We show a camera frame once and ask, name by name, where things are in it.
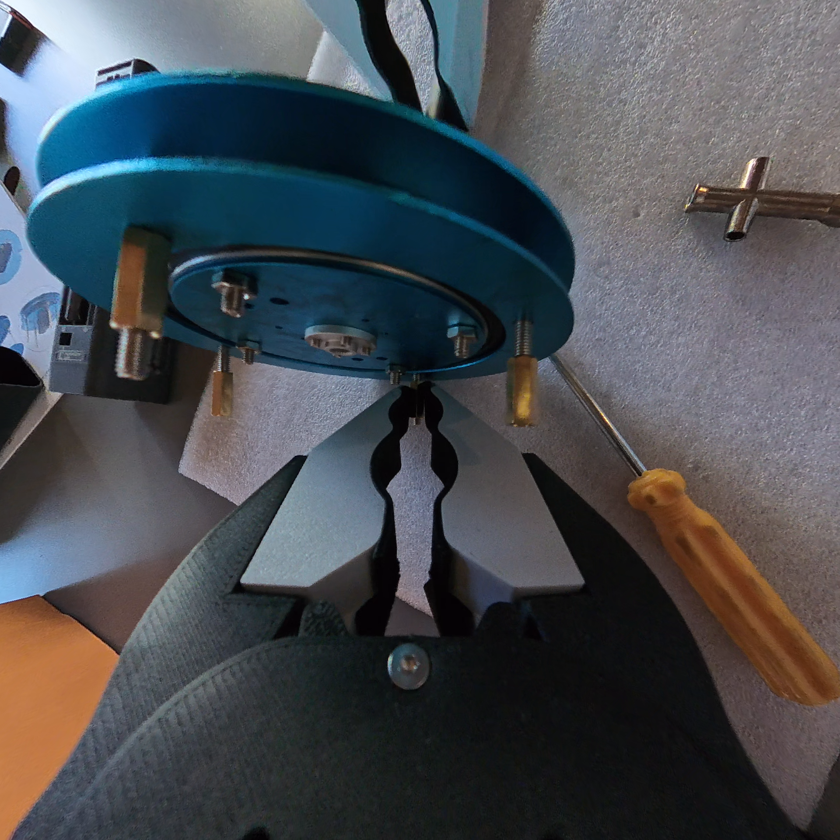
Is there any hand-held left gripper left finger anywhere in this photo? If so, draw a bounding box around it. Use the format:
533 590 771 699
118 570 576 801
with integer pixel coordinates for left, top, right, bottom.
239 384 411 636

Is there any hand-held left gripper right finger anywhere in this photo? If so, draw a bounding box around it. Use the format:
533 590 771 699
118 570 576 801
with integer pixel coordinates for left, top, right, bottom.
419 381 586 636

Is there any orange cardboard box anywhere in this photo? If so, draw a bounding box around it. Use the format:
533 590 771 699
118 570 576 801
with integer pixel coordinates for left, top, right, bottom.
0 594 122 840

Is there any white foam mat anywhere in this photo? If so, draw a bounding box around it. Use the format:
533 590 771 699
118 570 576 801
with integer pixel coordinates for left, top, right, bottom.
178 0 840 808

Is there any large brass hex standoff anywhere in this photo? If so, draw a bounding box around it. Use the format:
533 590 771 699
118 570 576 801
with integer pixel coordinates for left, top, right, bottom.
108 226 173 382

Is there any yellow handle screwdriver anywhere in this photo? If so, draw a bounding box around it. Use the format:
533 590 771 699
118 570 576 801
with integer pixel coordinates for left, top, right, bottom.
550 353 840 706

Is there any blue double disc turntable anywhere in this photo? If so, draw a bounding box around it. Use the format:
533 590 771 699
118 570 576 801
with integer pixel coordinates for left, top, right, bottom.
26 71 577 380

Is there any metal cross wrench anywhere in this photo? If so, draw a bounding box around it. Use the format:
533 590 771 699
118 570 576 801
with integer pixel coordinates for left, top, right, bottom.
684 156 840 242

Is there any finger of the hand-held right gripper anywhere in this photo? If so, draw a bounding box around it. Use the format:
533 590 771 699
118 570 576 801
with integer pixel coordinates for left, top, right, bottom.
303 0 422 111
419 0 490 131

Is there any white blue printed paper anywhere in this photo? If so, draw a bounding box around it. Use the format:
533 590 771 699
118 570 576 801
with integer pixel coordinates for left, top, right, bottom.
0 167 67 368

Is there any black screwdriver bit case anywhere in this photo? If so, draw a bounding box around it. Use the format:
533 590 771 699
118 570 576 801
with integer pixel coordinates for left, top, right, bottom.
47 58 178 403

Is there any dark grey case sleeve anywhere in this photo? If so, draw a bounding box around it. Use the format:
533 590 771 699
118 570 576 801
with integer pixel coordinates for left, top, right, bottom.
0 346 47 454

